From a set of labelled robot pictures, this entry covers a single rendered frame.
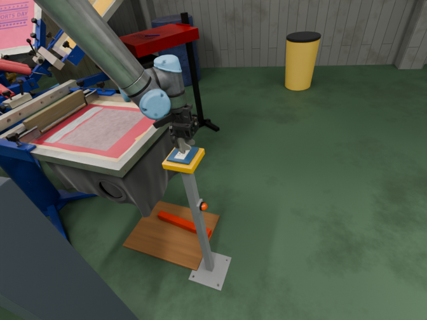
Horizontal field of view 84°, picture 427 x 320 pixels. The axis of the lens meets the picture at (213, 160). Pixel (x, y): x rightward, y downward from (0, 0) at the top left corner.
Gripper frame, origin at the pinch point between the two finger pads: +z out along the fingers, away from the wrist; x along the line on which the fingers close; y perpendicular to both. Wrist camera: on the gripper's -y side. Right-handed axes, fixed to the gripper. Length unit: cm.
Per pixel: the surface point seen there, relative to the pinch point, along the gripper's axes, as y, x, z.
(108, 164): -23.4, -15.2, -1.1
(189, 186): 0.5, -2.1, 18.4
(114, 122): -47, 16, 2
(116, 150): -30.4, -3.8, 2.4
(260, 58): -44, 369, 84
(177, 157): -0.9, -2.8, 1.2
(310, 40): 35, 274, 32
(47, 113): -77, 5, -6
